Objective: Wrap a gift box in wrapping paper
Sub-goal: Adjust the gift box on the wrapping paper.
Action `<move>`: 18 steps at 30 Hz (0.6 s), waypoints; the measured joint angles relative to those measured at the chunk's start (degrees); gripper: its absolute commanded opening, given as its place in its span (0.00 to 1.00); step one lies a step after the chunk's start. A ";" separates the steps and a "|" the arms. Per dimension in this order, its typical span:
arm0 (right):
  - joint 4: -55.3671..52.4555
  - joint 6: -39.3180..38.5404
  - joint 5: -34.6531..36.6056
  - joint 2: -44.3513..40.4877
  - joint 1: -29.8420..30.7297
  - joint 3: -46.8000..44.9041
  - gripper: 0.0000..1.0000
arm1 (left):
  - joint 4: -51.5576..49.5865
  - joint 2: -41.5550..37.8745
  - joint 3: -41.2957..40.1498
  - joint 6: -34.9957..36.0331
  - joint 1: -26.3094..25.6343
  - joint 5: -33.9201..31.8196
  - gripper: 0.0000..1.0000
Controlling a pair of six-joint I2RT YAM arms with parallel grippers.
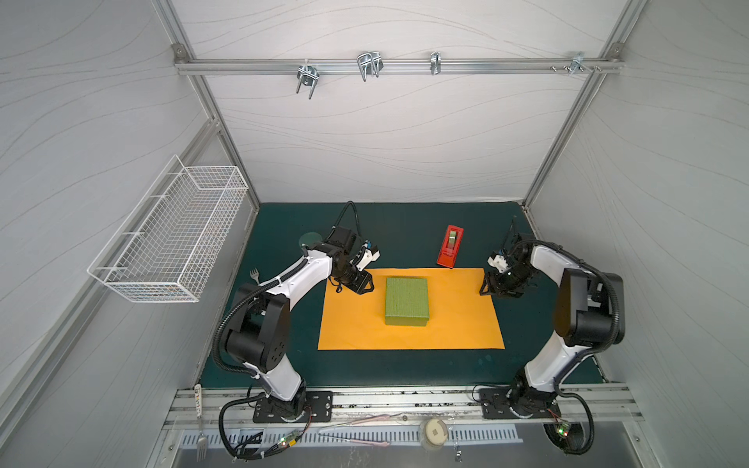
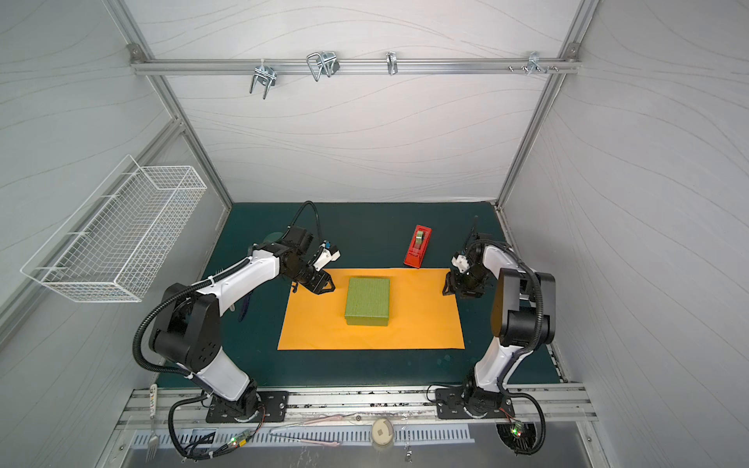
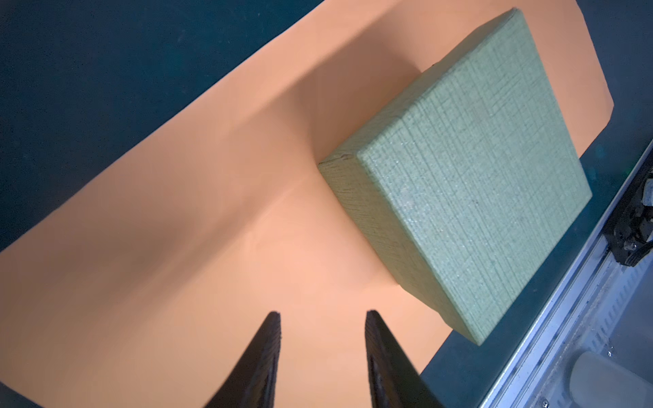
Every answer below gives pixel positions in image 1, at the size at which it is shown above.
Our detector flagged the green gift box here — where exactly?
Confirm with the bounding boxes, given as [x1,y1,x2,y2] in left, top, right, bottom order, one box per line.
[384,277,430,327]

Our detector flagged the orange wrapping paper sheet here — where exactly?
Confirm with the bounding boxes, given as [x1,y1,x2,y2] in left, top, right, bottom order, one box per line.
[318,268,505,350]

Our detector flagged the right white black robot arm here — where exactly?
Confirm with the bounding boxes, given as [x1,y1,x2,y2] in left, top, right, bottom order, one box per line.
[480,239,625,406]

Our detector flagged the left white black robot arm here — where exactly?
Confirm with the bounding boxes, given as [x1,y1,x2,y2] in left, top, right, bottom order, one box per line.
[211,242,380,403]

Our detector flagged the red tape dispenser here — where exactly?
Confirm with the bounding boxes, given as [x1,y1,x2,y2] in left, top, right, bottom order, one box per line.
[436,225,464,268]

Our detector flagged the white slotted vent strip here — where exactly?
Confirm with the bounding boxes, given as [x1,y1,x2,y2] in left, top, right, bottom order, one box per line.
[175,424,524,450]

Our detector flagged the left metal u-bolt clamp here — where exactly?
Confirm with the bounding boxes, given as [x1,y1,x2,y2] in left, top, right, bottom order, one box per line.
[296,64,320,99]

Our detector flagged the metal u-bolt clamp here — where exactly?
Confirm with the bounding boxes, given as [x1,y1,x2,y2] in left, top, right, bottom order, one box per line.
[356,52,383,82]
[296,64,320,99]

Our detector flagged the middle metal u-bolt clamp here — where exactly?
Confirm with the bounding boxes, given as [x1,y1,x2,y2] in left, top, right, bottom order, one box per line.
[356,52,383,82]

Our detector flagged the fork hanging at front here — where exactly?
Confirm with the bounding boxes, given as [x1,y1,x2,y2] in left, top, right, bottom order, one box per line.
[196,417,209,463]

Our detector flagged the right metal bolt clamp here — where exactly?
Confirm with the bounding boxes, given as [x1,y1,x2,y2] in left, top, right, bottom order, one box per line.
[550,53,602,76]

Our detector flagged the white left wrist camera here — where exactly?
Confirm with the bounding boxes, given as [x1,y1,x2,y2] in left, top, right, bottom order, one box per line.
[354,246,380,271]

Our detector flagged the right black base cable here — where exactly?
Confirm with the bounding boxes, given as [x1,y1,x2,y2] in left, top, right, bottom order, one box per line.
[543,388,596,456]

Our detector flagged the black base cable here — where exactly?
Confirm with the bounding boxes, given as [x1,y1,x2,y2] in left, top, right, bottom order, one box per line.
[543,388,596,456]
[217,393,311,461]

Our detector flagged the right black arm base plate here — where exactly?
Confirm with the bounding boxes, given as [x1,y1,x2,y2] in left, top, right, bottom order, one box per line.
[476,386,561,420]

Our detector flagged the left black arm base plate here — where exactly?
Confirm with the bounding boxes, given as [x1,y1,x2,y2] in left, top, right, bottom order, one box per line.
[253,390,333,423]

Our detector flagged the white wire basket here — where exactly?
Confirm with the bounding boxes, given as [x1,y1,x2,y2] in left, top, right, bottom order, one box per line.
[87,155,249,303]

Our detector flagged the left black base cable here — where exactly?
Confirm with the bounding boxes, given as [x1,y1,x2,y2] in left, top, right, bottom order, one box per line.
[217,393,311,461]

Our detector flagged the small metal bracket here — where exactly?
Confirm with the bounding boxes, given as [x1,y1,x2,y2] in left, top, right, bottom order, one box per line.
[430,52,442,76]

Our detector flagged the aluminium crossbar rail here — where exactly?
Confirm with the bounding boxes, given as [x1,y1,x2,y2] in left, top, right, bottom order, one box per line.
[176,56,625,76]

